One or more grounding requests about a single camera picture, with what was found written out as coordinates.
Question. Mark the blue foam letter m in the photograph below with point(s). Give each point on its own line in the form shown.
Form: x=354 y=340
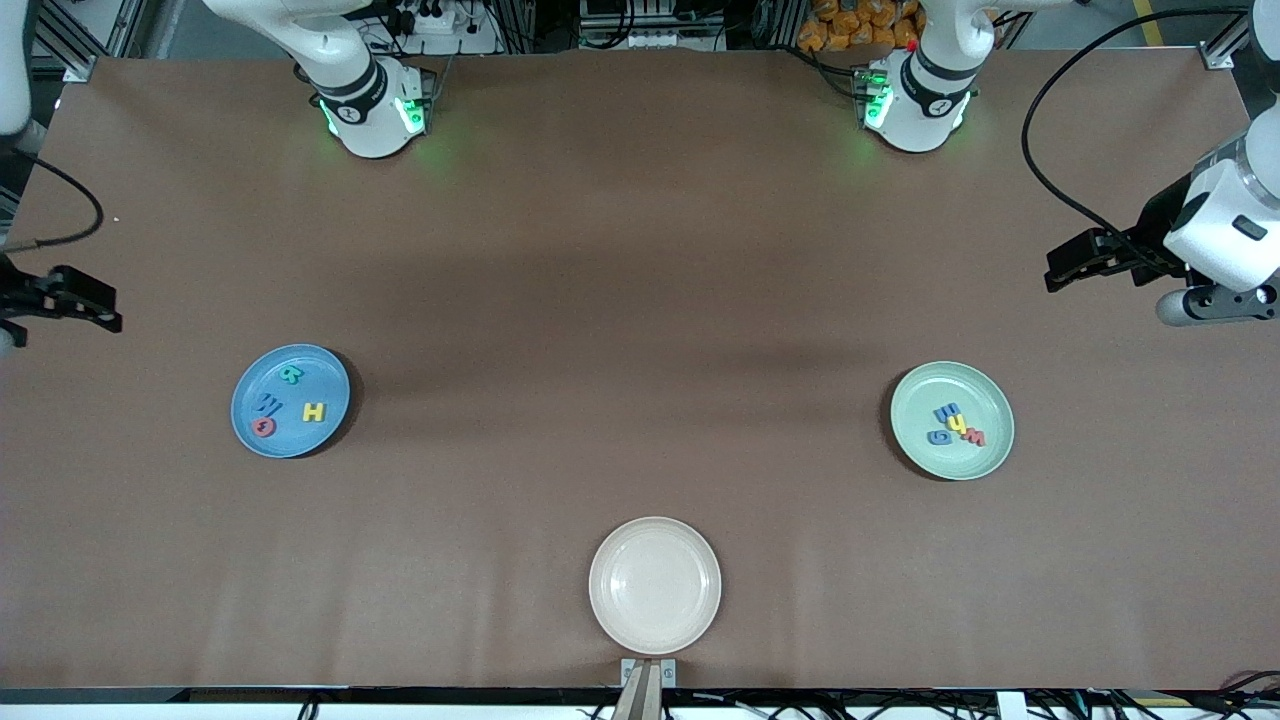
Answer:
x=947 y=410

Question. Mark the yellow foam letter h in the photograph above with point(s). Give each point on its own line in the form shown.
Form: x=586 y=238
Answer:
x=960 y=427
x=314 y=411

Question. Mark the red foam letter w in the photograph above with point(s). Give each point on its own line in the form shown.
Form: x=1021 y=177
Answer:
x=973 y=437

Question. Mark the blue foam letter W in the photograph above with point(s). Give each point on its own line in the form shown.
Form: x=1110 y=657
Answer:
x=270 y=405

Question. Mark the pink foam letter Q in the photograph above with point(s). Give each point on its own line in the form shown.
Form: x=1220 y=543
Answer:
x=263 y=427

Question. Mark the teal foam letter B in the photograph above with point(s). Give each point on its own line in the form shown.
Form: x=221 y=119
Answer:
x=291 y=375

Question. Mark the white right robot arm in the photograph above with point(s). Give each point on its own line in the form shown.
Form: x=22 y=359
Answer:
x=360 y=90

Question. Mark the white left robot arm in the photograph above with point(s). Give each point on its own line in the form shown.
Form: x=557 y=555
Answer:
x=925 y=90

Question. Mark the green plate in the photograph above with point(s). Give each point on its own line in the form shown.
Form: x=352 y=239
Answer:
x=952 y=460

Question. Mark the blue plate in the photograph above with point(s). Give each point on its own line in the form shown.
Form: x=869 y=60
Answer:
x=290 y=440

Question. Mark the beige plate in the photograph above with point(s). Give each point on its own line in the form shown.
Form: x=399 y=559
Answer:
x=655 y=585

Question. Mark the bag of orange objects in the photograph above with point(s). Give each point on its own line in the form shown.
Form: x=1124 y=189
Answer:
x=860 y=25

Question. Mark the white power strip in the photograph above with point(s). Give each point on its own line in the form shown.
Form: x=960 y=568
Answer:
x=440 y=25

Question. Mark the background equipment rack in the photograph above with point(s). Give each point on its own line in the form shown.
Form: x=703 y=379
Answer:
x=650 y=20

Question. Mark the aluminium frame profile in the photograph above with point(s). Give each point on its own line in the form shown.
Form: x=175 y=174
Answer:
x=1235 y=40
x=90 y=40

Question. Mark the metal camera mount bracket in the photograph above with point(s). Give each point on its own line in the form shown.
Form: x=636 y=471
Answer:
x=648 y=690

